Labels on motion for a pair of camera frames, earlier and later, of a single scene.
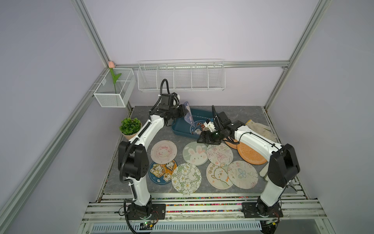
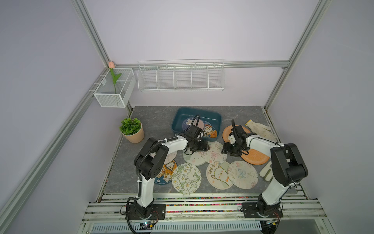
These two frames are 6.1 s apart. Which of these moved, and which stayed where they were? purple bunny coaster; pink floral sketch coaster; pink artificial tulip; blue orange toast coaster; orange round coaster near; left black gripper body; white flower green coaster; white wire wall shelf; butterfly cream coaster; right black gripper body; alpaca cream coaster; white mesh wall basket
Moved: left black gripper body; right black gripper body; purple bunny coaster; pink floral sketch coaster
Stayed: white wire wall shelf; blue orange toast coaster; pink artificial tulip; alpaca cream coaster; butterfly cream coaster; orange round coaster near; white flower green coaster; white mesh wall basket
